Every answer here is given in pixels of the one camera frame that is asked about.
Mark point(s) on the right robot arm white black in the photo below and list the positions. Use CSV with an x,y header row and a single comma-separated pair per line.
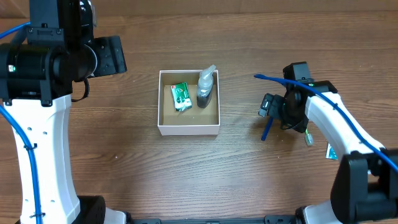
x,y
365,186

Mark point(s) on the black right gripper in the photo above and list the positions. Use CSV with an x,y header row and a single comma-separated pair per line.
x,y
300,125

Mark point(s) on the pink open cardboard box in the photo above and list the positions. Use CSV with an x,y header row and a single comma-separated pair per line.
x,y
193,121

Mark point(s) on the clear pump dispenser bottle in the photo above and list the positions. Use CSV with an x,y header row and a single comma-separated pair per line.
x,y
205,86

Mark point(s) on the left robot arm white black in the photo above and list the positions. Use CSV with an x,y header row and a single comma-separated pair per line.
x,y
39,66

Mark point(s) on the green toothbrush with cap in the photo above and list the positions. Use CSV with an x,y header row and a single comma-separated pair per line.
x,y
308,138

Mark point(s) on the green soap bar package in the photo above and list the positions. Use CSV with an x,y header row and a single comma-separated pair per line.
x,y
181,96

